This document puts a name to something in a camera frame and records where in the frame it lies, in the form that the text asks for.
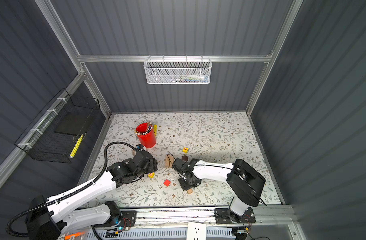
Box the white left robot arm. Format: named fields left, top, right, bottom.
left=26, top=150, right=158, bottom=240

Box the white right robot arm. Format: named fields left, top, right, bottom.
left=172, top=158, right=266, bottom=221

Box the red wooden cube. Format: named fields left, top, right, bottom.
left=164, top=179, right=171, bottom=187

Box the red pencil cup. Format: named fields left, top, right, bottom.
left=135, top=122, right=156, bottom=149

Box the white power socket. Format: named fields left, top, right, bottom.
left=186, top=222, right=206, bottom=240

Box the black corrugated cable conduit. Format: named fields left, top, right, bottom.
left=5, top=141, right=139, bottom=238

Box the black wire basket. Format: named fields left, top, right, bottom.
left=15, top=91, right=101, bottom=164

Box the white wire basket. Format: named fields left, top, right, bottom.
left=144, top=60, right=212, bottom=85

